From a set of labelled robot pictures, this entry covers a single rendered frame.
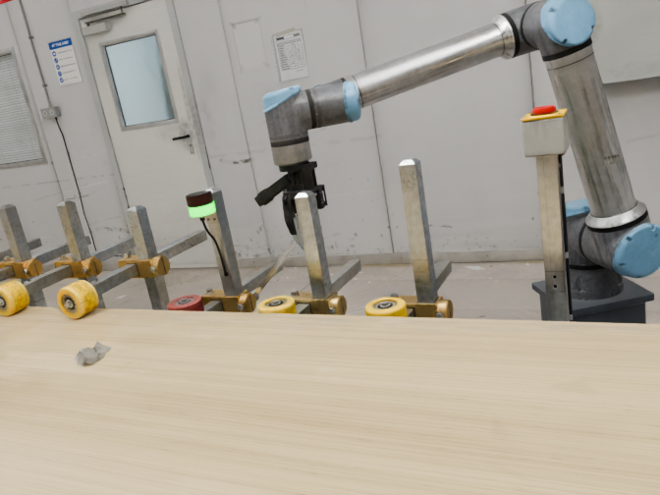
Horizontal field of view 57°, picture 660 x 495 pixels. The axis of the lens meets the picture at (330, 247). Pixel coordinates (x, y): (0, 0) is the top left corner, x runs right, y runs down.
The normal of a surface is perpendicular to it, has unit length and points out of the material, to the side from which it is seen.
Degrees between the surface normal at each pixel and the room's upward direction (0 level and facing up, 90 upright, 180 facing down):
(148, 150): 90
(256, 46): 90
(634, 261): 95
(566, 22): 83
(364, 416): 0
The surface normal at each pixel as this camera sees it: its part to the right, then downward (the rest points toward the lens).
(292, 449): -0.17, -0.95
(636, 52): -0.40, 0.32
